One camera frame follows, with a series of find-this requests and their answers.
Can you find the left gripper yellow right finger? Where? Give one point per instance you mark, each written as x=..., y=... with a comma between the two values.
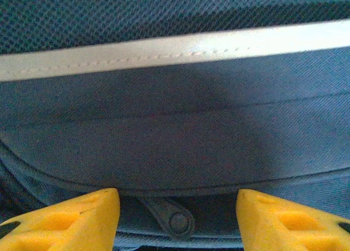
x=287, y=223

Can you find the navy blue backpack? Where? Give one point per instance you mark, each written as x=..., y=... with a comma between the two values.
x=175, y=111

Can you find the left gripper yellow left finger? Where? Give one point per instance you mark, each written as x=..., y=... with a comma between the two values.
x=68, y=223

